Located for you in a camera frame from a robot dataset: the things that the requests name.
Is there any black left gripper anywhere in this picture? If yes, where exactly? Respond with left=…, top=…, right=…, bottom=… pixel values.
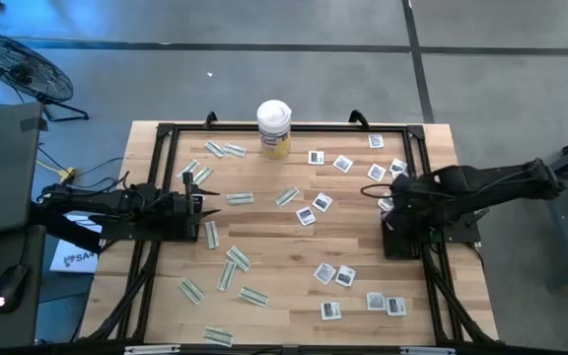
left=165, top=172, right=223, bottom=239

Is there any black perforated plastic tray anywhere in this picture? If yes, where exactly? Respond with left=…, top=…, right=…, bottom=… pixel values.
left=382, top=224, right=422, bottom=261
left=169, top=194, right=207, bottom=243

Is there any green white bandage strip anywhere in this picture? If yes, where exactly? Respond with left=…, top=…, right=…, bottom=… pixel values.
left=222, top=142, right=249, bottom=159
left=225, top=245, right=253, bottom=273
left=176, top=158, right=201, bottom=181
left=203, top=219, right=221, bottom=250
left=216, top=259, right=239, bottom=292
left=238, top=286, right=270, bottom=309
left=192, top=165, right=215, bottom=187
left=202, top=325, right=235, bottom=348
left=177, top=276, right=206, bottom=306
left=274, top=185, right=302, bottom=208
left=225, top=191, right=255, bottom=206
left=204, top=140, right=228, bottom=159

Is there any white lid yellow wipes canister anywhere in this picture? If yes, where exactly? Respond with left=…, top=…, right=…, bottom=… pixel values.
left=256, top=99, right=293, bottom=161

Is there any white printed paper sheet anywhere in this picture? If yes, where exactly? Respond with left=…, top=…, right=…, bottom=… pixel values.
left=49, top=212, right=104, bottom=275

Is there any black desk support bar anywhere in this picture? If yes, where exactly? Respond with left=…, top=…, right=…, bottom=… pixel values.
left=28, top=200, right=104, bottom=255

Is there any white edge strip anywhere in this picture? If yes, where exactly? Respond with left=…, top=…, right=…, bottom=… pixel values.
left=399, top=346, right=457, bottom=355
left=123, top=344, right=181, bottom=355

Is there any grey tape piece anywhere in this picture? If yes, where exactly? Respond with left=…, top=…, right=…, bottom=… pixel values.
left=20, top=116, right=49, bottom=133

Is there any black computer mouse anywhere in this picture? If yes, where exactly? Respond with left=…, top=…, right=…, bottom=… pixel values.
left=0, top=263, right=32, bottom=316

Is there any dark grey desk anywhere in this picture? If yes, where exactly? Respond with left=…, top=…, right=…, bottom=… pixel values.
left=0, top=225, right=47, bottom=350

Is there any black floor fan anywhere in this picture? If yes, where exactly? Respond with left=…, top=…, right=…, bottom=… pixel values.
left=0, top=32, right=91, bottom=123

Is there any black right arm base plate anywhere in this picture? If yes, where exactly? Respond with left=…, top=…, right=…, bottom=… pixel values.
left=449, top=205, right=491, bottom=246

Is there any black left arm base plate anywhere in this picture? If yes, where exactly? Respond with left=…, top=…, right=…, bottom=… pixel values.
left=88, top=212, right=177, bottom=243

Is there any black metal table frame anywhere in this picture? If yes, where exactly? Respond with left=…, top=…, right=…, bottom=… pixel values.
left=80, top=121, right=498, bottom=346

